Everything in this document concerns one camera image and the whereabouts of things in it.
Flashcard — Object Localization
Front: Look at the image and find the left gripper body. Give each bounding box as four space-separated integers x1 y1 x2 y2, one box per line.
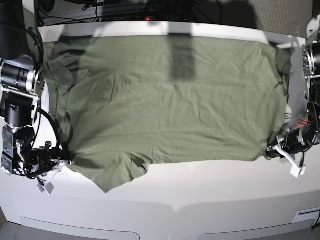
265 129 313 158

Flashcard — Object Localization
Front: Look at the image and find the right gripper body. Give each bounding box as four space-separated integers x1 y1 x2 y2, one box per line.
24 141 75 179

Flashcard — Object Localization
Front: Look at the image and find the olive green T-shirt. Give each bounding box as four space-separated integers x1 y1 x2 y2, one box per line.
44 34 291 192

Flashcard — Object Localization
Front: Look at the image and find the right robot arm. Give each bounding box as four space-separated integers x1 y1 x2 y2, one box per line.
0 0 73 179

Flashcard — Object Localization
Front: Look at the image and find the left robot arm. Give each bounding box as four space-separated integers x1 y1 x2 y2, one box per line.
265 15 320 160

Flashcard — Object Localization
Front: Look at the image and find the white label sticker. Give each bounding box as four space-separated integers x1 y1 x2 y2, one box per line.
293 208 320 224

